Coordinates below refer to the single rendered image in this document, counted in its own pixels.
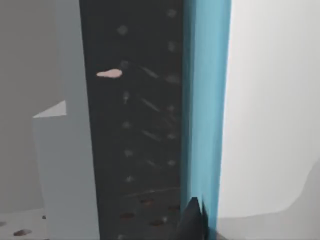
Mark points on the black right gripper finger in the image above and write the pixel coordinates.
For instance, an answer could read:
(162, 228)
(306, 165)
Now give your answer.
(191, 220)

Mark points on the dark book with blue spine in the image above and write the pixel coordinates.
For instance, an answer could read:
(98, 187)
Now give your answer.
(140, 105)

